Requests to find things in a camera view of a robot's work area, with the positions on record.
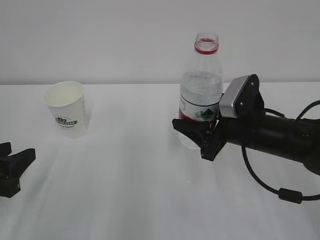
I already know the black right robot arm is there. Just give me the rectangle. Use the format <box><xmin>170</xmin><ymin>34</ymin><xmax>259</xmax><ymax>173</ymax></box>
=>
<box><xmin>172</xmin><ymin>74</ymin><xmax>320</xmax><ymax>175</ymax></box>

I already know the white paper cup green logo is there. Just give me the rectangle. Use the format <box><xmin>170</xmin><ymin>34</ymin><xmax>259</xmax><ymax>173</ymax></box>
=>
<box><xmin>43</xmin><ymin>81</ymin><xmax>88</xmax><ymax>139</ymax></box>

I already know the clear Nongfu Spring water bottle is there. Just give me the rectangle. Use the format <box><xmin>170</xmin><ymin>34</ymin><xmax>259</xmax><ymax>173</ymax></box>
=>
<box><xmin>177</xmin><ymin>32</ymin><xmax>224</xmax><ymax>150</ymax></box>

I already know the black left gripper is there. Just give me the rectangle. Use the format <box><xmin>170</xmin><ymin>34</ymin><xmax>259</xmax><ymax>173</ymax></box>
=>
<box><xmin>0</xmin><ymin>142</ymin><xmax>36</xmax><ymax>198</ymax></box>

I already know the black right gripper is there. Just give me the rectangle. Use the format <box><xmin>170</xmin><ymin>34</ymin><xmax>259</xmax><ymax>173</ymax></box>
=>
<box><xmin>172</xmin><ymin>118</ymin><xmax>227</xmax><ymax>161</ymax></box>

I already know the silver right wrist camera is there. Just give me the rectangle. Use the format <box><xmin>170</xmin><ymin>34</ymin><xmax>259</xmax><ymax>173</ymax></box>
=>
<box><xmin>219</xmin><ymin>75</ymin><xmax>249</xmax><ymax>118</ymax></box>

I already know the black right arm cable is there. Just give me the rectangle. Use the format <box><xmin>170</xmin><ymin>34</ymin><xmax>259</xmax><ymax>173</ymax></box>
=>
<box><xmin>241</xmin><ymin>99</ymin><xmax>320</xmax><ymax>204</ymax></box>

